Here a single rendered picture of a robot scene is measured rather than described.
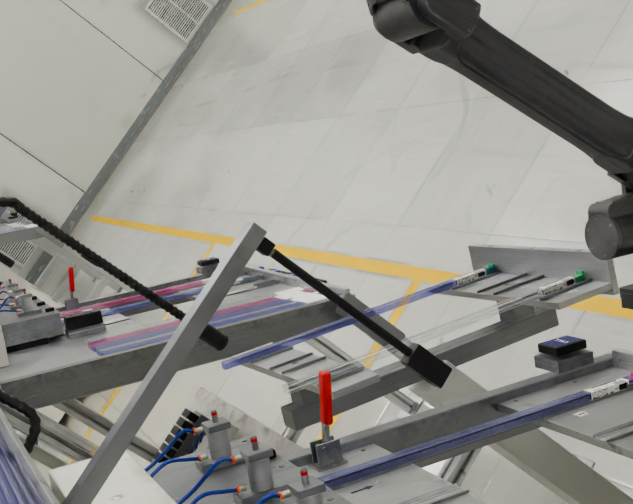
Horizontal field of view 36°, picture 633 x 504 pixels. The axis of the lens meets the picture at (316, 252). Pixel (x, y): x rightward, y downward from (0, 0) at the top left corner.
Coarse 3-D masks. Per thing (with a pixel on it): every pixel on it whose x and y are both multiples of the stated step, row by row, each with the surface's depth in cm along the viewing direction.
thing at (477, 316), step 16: (496, 304) 140; (512, 304) 140; (464, 320) 137; (480, 320) 138; (416, 336) 133; (432, 336) 134; (368, 352) 131; (384, 352) 131; (336, 368) 128; (352, 368) 129; (288, 384) 125; (304, 384) 126
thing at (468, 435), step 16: (560, 400) 117; (576, 400) 118; (512, 416) 115; (528, 416) 115; (464, 432) 112; (480, 432) 112; (496, 432) 113; (416, 448) 109; (432, 448) 109; (448, 448) 110; (368, 464) 107; (384, 464) 107; (400, 464) 108; (336, 480) 105; (352, 480) 105
